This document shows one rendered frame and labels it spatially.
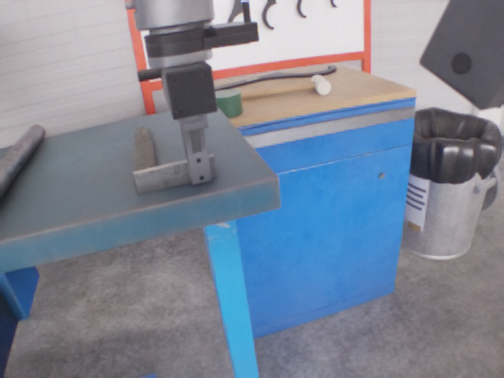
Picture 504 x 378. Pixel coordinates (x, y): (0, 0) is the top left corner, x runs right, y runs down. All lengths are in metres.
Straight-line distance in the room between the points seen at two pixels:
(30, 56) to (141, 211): 1.91
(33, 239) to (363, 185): 1.14
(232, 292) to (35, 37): 1.83
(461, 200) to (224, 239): 1.37
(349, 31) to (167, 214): 2.20
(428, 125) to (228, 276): 1.55
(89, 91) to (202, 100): 1.90
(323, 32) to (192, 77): 2.10
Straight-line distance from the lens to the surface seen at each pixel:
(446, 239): 2.01
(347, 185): 1.36
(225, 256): 0.75
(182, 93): 0.39
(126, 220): 0.47
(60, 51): 2.27
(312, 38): 2.43
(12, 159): 0.68
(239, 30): 0.43
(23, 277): 0.59
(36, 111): 2.36
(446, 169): 1.75
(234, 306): 0.84
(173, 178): 0.49
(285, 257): 1.41
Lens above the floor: 1.28
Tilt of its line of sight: 28 degrees down
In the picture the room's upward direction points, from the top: 6 degrees counter-clockwise
